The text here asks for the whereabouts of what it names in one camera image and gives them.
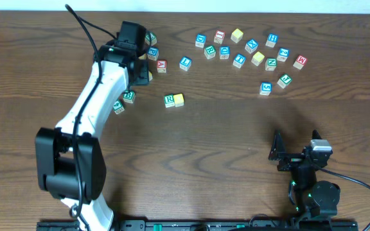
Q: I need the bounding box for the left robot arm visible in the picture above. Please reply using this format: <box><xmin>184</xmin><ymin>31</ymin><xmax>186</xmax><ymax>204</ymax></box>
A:
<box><xmin>35</xmin><ymin>41</ymin><xmax>149</xmax><ymax>230</ymax></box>

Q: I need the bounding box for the blue L wooden block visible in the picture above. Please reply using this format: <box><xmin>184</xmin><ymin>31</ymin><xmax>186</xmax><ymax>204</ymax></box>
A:
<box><xmin>179</xmin><ymin>56</ymin><xmax>192</xmax><ymax>71</ymax></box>

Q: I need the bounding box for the blue d wooden block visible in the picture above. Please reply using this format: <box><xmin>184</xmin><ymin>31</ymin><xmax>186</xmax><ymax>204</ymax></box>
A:
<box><xmin>219</xmin><ymin>46</ymin><xmax>230</xmax><ymax>60</ymax></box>
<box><xmin>195</xmin><ymin>34</ymin><xmax>206</xmax><ymax>48</ymax></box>

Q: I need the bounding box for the red M wooden block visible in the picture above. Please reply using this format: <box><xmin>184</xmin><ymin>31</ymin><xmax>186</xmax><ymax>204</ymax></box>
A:
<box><xmin>293</xmin><ymin>55</ymin><xmax>308</xmax><ymax>70</ymax></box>

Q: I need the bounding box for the yellow top wooden block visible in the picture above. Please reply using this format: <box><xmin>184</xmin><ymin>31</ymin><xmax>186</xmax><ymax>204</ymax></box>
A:
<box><xmin>231</xmin><ymin>28</ymin><xmax>243</xmax><ymax>44</ymax></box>

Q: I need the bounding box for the blue 2 wooden block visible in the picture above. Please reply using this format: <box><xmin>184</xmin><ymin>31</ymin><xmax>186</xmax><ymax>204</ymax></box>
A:
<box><xmin>277</xmin><ymin>48</ymin><xmax>290</xmax><ymax>62</ymax></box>

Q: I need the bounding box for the green N wooden block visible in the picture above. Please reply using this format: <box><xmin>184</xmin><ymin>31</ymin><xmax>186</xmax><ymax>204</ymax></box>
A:
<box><xmin>265</xmin><ymin>58</ymin><xmax>278</xmax><ymax>71</ymax></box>

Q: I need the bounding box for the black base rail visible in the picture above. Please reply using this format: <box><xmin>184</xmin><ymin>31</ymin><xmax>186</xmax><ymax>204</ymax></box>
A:
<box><xmin>36</xmin><ymin>218</ymin><xmax>359</xmax><ymax>231</ymax></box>

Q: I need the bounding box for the red I wooden block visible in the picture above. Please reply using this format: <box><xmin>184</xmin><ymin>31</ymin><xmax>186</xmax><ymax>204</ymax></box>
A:
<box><xmin>214</xmin><ymin>30</ymin><xmax>225</xmax><ymax>44</ymax></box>

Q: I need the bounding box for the yellow O wooden block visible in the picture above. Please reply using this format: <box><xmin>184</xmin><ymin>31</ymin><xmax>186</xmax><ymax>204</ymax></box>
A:
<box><xmin>173</xmin><ymin>94</ymin><xmax>184</xmax><ymax>107</ymax></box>
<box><xmin>251</xmin><ymin>51</ymin><xmax>265</xmax><ymax>66</ymax></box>

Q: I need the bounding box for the green 4 wooden block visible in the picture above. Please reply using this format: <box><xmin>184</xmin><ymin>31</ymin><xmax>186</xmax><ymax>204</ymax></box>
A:
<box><xmin>112</xmin><ymin>99</ymin><xmax>125</xmax><ymax>114</ymax></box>

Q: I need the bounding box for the red A wooden block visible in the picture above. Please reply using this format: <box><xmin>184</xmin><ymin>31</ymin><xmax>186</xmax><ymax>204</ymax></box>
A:
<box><xmin>157</xmin><ymin>60</ymin><xmax>167</xmax><ymax>73</ymax></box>

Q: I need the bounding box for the blue X wooden block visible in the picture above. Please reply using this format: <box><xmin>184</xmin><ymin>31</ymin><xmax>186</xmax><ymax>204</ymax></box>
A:
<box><xmin>245</xmin><ymin>39</ymin><xmax>258</xmax><ymax>54</ymax></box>

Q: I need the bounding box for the green J wooden block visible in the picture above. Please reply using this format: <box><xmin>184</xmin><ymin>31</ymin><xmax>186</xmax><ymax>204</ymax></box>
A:
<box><xmin>277</xmin><ymin>74</ymin><xmax>292</xmax><ymax>89</ymax></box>

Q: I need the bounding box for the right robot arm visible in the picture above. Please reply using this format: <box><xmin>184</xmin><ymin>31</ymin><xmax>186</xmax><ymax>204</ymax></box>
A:
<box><xmin>269</xmin><ymin>130</ymin><xmax>340</xmax><ymax>219</ymax></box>

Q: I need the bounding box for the yellow block middle left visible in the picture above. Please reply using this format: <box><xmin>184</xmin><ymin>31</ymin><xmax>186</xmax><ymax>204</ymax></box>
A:
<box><xmin>148</xmin><ymin>71</ymin><xmax>153</xmax><ymax>81</ymax></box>

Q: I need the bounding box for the blue D wooden block upper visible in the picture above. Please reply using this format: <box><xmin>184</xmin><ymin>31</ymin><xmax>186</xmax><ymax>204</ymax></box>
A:
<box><xmin>195</xmin><ymin>34</ymin><xmax>206</xmax><ymax>48</ymax></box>

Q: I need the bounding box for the blue H wooden block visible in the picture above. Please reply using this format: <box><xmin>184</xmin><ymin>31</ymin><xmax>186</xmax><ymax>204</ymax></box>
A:
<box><xmin>265</xmin><ymin>33</ymin><xmax>279</xmax><ymax>47</ymax></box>

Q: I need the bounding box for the green r wooden block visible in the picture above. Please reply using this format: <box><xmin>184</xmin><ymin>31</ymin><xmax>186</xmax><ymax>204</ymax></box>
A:
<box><xmin>164</xmin><ymin>94</ymin><xmax>175</xmax><ymax>108</ymax></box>
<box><xmin>204</xmin><ymin>45</ymin><xmax>216</xmax><ymax>60</ymax></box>

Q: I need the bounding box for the blue T wooden block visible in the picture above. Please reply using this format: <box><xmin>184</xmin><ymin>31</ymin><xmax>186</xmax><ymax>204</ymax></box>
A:
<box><xmin>233</xmin><ymin>53</ymin><xmax>246</xmax><ymax>69</ymax></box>

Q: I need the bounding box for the blue D wooden block lower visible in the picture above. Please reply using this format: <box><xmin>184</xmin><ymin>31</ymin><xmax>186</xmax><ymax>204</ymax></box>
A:
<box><xmin>219</xmin><ymin>46</ymin><xmax>230</xmax><ymax>60</ymax></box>

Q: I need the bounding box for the blue 5 wooden block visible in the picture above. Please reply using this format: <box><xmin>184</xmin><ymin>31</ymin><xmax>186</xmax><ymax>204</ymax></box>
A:
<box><xmin>260</xmin><ymin>82</ymin><xmax>272</xmax><ymax>96</ymax></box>

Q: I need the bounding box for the blue P wooden block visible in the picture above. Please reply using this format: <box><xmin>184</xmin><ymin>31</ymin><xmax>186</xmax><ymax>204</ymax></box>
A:
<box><xmin>147</xmin><ymin>47</ymin><xmax>159</xmax><ymax>61</ymax></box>

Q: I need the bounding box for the green block near top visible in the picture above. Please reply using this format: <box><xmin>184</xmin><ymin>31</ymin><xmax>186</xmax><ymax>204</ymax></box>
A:
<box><xmin>145</xmin><ymin>31</ymin><xmax>157</xmax><ymax>46</ymax></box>

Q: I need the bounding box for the green B wooden block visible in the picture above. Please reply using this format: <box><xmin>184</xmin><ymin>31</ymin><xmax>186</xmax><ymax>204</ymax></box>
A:
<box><xmin>123</xmin><ymin>91</ymin><xmax>136</xmax><ymax>104</ymax></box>

